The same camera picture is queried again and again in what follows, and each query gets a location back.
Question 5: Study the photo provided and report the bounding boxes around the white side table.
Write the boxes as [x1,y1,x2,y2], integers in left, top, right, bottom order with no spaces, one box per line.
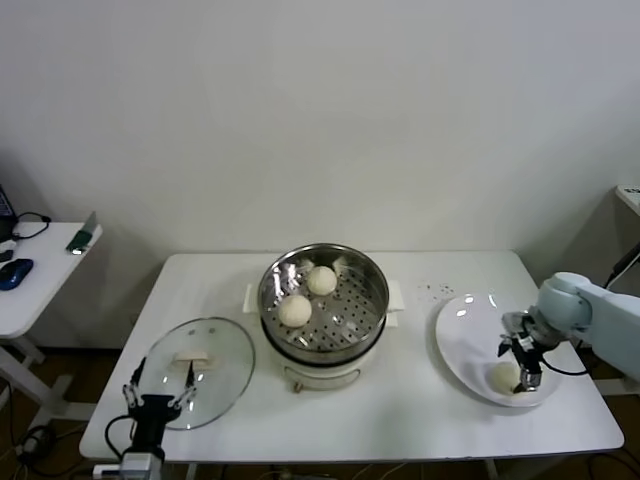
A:
[0,221,104,419]

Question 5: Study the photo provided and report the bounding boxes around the perforated steel steamer basket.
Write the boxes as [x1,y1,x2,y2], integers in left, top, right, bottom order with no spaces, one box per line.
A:
[244,243,405,362]

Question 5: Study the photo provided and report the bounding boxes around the floor power adapter with cables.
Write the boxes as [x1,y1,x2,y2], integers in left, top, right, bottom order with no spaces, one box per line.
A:
[14,424,86,476]

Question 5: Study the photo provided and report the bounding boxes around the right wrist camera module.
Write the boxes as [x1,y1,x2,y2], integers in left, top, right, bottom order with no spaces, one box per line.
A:
[501,309,534,337]

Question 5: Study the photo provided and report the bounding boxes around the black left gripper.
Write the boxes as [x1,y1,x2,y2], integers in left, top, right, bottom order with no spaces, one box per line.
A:
[123,357,197,451]

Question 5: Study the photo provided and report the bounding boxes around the black cable on side table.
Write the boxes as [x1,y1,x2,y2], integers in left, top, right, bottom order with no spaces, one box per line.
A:
[12,212,51,240]

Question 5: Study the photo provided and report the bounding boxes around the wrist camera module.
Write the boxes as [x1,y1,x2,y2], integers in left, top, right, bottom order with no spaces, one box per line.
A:
[121,448,165,471]
[501,309,534,337]

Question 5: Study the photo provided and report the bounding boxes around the white metal frame foot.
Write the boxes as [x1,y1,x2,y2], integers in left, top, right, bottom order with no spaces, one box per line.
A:
[589,359,640,396]

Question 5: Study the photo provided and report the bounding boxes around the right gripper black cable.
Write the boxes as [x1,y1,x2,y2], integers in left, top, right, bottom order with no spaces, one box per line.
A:
[542,349,591,377]

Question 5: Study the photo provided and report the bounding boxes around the white steamed baozi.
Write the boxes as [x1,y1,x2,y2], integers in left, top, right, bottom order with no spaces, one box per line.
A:
[305,265,337,296]
[277,294,314,329]
[488,363,521,394]

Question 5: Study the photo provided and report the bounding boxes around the round glass pot lid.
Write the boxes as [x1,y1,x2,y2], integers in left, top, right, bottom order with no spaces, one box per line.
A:
[148,316,256,431]

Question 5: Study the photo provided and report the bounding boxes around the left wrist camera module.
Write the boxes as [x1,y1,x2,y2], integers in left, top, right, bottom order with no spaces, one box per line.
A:
[121,448,165,471]

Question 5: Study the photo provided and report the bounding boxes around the blue computer mouse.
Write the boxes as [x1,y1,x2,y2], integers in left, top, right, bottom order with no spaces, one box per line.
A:
[0,257,35,290]

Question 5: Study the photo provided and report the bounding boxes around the white oval plate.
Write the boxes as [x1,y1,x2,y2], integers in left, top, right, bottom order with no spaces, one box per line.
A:
[434,293,564,407]

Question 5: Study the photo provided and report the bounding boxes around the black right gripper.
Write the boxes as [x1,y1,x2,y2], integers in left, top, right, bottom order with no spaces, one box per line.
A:
[497,333,545,394]

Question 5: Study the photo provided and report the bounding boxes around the green handled scraper tool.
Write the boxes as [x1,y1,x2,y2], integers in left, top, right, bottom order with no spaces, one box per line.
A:
[67,210,99,256]

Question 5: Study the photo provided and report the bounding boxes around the black power cable with plug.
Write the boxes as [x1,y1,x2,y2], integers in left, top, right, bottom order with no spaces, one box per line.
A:
[599,247,640,296]

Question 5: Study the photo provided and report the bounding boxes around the laptop screen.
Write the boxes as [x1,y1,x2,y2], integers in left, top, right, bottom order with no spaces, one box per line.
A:
[0,183,19,241]

